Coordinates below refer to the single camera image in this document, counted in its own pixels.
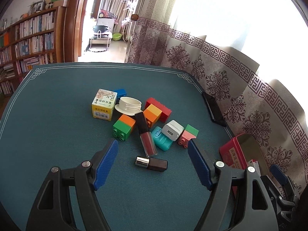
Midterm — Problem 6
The teal desktop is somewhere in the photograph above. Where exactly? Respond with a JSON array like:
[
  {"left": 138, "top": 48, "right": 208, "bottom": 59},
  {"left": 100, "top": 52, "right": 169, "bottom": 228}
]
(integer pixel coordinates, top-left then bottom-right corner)
[{"left": 0, "top": 62, "right": 241, "bottom": 231}]

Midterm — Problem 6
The red tin box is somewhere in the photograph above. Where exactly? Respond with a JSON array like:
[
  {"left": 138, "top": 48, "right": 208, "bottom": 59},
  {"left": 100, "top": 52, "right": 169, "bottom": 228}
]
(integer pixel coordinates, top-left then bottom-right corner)
[{"left": 219, "top": 133, "right": 267, "bottom": 195}]

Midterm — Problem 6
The brown cardboard box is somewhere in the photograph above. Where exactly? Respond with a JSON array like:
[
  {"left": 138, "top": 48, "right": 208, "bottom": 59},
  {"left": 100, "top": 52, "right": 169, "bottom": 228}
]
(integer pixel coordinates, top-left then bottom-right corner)
[{"left": 52, "top": 0, "right": 70, "bottom": 8}]

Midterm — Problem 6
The black chair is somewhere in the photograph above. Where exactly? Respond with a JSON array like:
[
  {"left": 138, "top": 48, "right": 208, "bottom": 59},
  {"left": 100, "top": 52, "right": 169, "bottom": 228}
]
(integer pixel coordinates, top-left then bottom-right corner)
[{"left": 90, "top": 25, "right": 113, "bottom": 47}]

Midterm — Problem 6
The patterned beige curtain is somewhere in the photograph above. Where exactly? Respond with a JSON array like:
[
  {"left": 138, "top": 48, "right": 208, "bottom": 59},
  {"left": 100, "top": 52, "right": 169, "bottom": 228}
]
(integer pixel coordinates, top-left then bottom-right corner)
[{"left": 125, "top": 0, "right": 308, "bottom": 198}]

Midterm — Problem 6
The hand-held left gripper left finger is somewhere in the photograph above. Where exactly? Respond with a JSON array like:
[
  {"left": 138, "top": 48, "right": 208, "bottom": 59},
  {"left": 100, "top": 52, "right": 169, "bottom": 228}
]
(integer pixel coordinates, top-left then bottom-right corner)
[{"left": 26, "top": 139, "right": 119, "bottom": 231}]

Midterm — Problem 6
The framed photo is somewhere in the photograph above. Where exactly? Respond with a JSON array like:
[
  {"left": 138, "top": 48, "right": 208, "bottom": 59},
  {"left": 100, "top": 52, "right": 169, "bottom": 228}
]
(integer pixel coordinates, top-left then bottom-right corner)
[{"left": 32, "top": 0, "right": 46, "bottom": 13}]

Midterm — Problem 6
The red lip gloss tube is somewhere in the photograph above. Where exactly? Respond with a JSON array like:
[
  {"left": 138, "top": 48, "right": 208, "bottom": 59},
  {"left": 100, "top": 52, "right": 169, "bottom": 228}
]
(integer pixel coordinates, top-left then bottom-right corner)
[{"left": 134, "top": 112, "right": 158, "bottom": 157}]

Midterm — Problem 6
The green and pink toy block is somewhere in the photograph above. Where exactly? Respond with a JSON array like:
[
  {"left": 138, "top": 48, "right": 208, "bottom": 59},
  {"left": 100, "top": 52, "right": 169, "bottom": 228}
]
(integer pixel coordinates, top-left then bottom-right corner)
[{"left": 177, "top": 124, "right": 199, "bottom": 148}]

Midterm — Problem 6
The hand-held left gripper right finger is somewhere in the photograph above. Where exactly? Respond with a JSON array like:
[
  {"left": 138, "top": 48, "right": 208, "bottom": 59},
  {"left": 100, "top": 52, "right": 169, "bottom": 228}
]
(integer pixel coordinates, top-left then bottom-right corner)
[{"left": 187, "top": 139, "right": 280, "bottom": 231}]

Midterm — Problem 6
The orange and yellow toy block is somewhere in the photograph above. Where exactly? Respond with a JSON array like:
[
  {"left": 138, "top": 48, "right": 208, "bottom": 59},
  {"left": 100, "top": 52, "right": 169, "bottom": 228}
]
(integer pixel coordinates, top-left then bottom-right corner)
[{"left": 143, "top": 104, "right": 163, "bottom": 128}]

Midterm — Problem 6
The wooden door frame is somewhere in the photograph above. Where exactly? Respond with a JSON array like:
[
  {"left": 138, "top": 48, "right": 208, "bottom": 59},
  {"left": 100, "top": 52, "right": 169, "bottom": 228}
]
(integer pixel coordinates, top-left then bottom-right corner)
[{"left": 63, "top": 0, "right": 106, "bottom": 63}]

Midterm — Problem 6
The blue toy block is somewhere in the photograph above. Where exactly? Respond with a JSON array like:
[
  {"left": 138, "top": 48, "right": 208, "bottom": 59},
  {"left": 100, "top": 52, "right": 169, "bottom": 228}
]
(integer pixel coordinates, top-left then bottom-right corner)
[{"left": 113, "top": 89, "right": 127, "bottom": 100}]

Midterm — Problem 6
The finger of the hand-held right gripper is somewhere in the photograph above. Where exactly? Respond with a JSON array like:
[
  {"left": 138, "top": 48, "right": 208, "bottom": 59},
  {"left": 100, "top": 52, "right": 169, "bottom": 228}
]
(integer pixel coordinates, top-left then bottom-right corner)
[{"left": 269, "top": 164, "right": 299, "bottom": 199}]

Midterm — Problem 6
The green and orange toy block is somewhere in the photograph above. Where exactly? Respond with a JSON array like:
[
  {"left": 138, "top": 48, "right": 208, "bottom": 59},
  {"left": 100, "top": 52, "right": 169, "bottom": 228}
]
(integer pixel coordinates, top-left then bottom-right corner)
[{"left": 113, "top": 114, "right": 136, "bottom": 141}]

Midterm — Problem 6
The yellow and white ointment box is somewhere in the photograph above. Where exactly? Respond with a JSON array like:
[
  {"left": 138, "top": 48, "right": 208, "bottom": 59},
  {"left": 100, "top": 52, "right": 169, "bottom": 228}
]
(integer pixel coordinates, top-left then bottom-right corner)
[{"left": 91, "top": 89, "right": 118, "bottom": 121}]

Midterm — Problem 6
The brown lipstick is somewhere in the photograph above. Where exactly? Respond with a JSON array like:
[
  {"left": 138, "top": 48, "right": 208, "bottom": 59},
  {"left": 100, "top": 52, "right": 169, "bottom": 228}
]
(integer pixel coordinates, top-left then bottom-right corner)
[{"left": 135, "top": 156, "right": 168, "bottom": 172}]

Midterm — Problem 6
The black phone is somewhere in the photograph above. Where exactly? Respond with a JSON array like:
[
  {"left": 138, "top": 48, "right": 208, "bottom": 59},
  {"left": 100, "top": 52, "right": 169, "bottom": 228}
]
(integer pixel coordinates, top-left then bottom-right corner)
[{"left": 201, "top": 91, "right": 228, "bottom": 127}]

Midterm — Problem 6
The white plastic jar lid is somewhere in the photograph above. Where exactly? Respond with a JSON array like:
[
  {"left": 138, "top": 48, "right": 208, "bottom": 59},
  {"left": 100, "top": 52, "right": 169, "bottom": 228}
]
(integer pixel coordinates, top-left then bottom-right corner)
[{"left": 115, "top": 97, "right": 142, "bottom": 116}]

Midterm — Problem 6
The wooden bookshelf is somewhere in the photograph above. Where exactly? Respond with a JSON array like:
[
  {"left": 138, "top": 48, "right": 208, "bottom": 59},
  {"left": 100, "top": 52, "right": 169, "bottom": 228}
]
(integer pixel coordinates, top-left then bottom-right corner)
[{"left": 0, "top": 6, "right": 64, "bottom": 97}]

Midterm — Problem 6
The white charger plug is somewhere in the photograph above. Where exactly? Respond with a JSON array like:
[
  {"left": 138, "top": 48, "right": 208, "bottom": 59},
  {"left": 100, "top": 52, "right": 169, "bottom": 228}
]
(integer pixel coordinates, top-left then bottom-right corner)
[{"left": 162, "top": 120, "right": 184, "bottom": 141}]

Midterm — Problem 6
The teal dental floss case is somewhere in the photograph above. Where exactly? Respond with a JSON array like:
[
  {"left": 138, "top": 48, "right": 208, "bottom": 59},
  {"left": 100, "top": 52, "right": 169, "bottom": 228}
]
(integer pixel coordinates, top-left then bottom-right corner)
[{"left": 151, "top": 126, "right": 173, "bottom": 151}]

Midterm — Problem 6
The red toy block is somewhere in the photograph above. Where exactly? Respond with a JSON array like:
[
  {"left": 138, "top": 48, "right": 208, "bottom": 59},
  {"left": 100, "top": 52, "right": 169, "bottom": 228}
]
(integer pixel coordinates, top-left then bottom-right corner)
[{"left": 144, "top": 97, "right": 172, "bottom": 123}]

